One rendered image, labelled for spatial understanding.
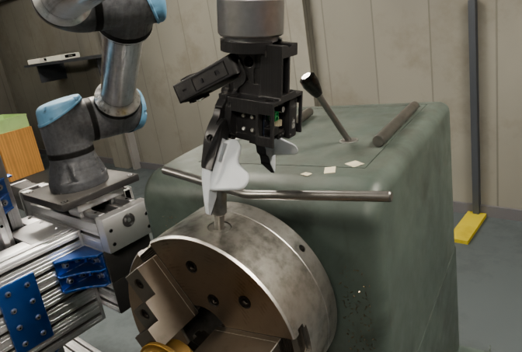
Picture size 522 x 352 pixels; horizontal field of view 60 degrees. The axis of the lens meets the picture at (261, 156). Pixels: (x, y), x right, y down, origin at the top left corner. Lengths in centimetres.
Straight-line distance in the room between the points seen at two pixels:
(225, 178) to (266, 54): 15
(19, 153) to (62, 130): 563
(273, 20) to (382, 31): 293
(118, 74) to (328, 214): 62
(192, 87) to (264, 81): 10
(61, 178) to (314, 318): 80
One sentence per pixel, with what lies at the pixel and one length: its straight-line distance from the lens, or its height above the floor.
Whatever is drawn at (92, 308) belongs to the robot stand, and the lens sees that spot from 134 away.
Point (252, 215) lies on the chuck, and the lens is 68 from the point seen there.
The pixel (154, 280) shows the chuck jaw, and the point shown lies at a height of 118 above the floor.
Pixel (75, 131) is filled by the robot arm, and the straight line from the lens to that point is 124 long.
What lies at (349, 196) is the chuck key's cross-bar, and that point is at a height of 130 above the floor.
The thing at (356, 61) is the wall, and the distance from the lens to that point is 354.
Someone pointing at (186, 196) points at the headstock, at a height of 122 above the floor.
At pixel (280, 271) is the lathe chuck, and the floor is 118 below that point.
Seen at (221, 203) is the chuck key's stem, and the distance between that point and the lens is 63.
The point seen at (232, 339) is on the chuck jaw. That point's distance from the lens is 66.
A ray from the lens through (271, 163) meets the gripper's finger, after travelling 64.
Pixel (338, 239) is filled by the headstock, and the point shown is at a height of 117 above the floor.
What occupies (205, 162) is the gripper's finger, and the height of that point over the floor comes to 136.
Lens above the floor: 150
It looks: 16 degrees down
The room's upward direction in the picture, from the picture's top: 9 degrees counter-clockwise
